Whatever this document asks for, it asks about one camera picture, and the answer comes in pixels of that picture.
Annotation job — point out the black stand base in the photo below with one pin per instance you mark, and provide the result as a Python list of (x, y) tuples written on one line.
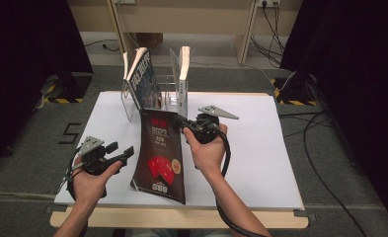
[(296, 89), (69, 85)]

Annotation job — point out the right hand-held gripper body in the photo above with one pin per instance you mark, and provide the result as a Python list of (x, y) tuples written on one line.
[(203, 126)]

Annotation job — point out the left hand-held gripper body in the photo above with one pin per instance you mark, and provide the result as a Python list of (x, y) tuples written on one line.
[(91, 144)]

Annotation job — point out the beige wooden desk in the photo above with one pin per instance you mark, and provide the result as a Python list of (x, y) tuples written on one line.
[(188, 16)]

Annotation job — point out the clear acrylic book rack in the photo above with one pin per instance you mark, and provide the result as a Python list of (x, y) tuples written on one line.
[(170, 98)]

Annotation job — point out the thick white colourful book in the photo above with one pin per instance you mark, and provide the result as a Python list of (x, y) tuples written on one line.
[(183, 82)]

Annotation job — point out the blue and purple magazine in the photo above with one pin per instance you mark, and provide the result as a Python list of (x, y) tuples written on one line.
[(147, 85)]

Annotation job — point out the person's left hand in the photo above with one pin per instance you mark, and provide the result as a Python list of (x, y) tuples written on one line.
[(91, 187)]

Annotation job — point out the brown cardboard box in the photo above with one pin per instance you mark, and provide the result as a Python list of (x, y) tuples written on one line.
[(152, 39)]

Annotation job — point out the white wall socket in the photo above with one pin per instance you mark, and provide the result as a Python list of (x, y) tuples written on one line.
[(269, 2)]

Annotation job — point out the black magazine with red cards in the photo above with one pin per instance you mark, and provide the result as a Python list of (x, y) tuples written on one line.
[(162, 158)]

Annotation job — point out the black curtain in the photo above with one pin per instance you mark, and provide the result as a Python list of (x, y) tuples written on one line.
[(362, 82), (23, 65)]

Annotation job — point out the person's right hand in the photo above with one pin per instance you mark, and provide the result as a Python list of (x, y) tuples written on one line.
[(208, 156)]

